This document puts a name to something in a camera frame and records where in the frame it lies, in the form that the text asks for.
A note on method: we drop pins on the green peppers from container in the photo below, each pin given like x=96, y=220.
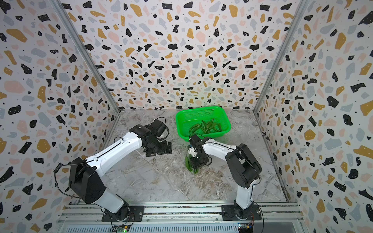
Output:
x=192, y=164

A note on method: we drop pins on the right corner aluminium post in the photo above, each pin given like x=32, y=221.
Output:
x=284, y=47

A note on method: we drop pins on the green plastic mesh basket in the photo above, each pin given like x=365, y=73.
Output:
x=187, y=118

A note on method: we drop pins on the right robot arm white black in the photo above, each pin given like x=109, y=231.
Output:
x=244, y=167

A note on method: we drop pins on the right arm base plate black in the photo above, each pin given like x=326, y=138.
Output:
x=235, y=212

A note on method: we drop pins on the corner aluminium post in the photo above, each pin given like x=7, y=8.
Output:
x=60, y=11
x=284, y=47

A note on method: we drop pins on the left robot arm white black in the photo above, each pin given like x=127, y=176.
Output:
x=85, y=178

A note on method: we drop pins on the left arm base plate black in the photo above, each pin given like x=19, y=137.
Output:
x=125, y=215

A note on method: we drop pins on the aluminium front rail frame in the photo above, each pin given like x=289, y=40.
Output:
x=183, y=217

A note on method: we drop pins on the left corner aluminium post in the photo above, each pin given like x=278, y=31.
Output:
x=60, y=11

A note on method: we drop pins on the right circuit board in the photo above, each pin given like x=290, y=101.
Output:
x=245, y=228

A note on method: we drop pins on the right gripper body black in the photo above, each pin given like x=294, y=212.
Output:
x=198, y=161

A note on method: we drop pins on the green peppers bunch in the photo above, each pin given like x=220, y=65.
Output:
x=206, y=127

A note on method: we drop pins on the circuit board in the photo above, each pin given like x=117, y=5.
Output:
x=245, y=228
x=121, y=228

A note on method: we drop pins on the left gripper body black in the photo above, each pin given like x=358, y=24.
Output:
x=161, y=148

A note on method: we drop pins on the left circuit board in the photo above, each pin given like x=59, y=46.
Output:
x=121, y=228

